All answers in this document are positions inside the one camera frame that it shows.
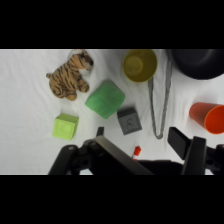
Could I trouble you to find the black bowl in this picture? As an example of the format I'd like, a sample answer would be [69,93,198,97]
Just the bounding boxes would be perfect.
[166,49,224,81]

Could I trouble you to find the striped tiger plush toy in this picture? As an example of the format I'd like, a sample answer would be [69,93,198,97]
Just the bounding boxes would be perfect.
[45,49,95,102]

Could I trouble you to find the red pen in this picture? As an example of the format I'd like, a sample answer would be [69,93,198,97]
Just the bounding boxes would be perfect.
[132,145,142,161]

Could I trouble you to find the large green block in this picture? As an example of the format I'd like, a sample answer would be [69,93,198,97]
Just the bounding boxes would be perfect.
[84,79,127,120]

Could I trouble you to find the gray cube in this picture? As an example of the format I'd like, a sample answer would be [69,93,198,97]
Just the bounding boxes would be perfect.
[116,106,143,136]

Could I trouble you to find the lime green cube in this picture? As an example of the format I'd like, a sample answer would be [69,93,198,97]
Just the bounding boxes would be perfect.
[51,112,80,141]

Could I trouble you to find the yellow plastic cup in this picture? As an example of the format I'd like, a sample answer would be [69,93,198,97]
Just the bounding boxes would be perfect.
[122,49,159,84]

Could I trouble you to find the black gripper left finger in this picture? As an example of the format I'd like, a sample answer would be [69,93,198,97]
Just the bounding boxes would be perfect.
[48,126,155,176]

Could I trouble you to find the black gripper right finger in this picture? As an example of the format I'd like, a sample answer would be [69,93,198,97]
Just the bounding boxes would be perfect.
[167,126,224,176]

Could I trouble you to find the metal kitchen tongs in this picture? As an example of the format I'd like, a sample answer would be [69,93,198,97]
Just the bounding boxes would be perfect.
[147,56,174,140]

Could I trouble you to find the orange plastic cup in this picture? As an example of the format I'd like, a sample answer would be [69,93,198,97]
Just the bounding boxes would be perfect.
[188,101,224,135]

